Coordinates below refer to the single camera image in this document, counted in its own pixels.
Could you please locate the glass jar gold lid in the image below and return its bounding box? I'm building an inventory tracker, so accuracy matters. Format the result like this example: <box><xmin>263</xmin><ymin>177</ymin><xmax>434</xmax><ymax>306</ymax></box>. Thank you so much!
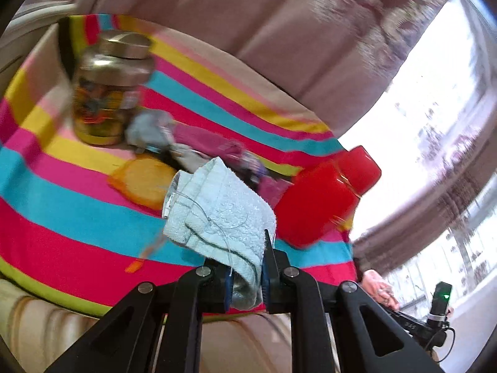
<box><xmin>72</xmin><ymin>30</ymin><xmax>155</xmax><ymax>146</ymax></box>

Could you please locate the grey fleece cloth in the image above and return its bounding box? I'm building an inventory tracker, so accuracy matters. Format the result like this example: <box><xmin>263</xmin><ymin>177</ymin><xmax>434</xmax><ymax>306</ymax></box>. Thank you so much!
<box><xmin>125</xmin><ymin>109</ymin><xmax>175</xmax><ymax>153</ymax></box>

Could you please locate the person right hand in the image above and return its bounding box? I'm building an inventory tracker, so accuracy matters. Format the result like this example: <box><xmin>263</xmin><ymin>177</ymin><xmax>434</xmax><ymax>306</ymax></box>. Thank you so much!
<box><xmin>361</xmin><ymin>269</ymin><xmax>400</xmax><ymax>311</ymax></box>

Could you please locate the striped colourful table cloth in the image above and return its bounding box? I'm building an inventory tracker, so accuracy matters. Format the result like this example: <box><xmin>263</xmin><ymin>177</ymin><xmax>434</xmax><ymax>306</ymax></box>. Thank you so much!
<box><xmin>1</xmin><ymin>14</ymin><xmax>343</xmax><ymax>316</ymax></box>

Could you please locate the red thermos flask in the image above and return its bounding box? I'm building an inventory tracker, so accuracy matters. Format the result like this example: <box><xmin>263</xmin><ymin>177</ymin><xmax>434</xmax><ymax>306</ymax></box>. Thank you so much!
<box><xmin>275</xmin><ymin>146</ymin><xmax>381</xmax><ymax>248</ymax></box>

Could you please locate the beige curtain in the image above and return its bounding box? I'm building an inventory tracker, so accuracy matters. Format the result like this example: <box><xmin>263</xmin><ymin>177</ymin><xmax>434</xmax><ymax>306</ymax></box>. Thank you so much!
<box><xmin>23</xmin><ymin>0</ymin><xmax>455</xmax><ymax>136</ymax></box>

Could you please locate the light blue towel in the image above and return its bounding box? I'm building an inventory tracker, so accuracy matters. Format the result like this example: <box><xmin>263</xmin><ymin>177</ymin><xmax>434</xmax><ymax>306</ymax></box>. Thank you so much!
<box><xmin>162</xmin><ymin>158</ymin><xmax>276</xmax><ymax>311</ymax></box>

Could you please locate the magenta fuzzy cloth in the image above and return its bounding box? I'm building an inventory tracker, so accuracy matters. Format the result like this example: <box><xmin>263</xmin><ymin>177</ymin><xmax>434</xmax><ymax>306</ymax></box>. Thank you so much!
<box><xmin>173</xmin><ymin>123</ymin><xmax>292</xmax><ymax>208</ymax></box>

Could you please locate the white lace curtain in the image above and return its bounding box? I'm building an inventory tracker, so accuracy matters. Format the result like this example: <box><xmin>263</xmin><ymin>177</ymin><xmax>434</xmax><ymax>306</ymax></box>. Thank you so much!
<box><xmin>354</xmin><ymin>0</ymin><xmax>496</xmax><ymax>273</ymax></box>

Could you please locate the orange organza pouch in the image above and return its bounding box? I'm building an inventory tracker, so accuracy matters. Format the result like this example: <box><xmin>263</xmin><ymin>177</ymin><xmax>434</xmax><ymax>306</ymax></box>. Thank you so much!
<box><xmin>106</xmin><ymin>154</ymin><xmax>180</xmax><ymax>274</ymax></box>

